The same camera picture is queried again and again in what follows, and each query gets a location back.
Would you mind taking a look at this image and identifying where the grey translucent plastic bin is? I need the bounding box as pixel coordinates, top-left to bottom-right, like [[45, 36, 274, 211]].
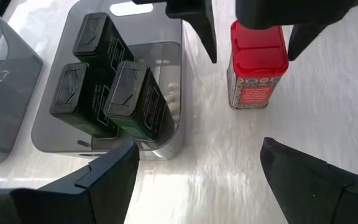
[[0, 11, 44, 165], [31, 0, 186, 161]]

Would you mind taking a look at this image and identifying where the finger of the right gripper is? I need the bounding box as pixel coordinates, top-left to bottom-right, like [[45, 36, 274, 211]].
[[166, 0, 218, 63], [287, 24, 329, 62]]

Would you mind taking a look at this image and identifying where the black pepper tin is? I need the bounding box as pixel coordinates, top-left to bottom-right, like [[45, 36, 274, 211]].
[[48, 61, 119, 140], [103, 60, 175, 142], [72, 12, 135, 72]]

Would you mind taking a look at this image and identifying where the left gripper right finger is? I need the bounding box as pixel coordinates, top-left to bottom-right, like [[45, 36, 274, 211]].
[[260, 137, 358, 224]]

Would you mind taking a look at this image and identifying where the red lid spice tin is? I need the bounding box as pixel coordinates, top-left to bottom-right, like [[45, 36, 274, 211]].
[[227, 20, 290, 110]]

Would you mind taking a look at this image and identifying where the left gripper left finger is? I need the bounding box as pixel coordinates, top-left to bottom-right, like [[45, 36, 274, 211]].
[[0, 138, 140, 224]]

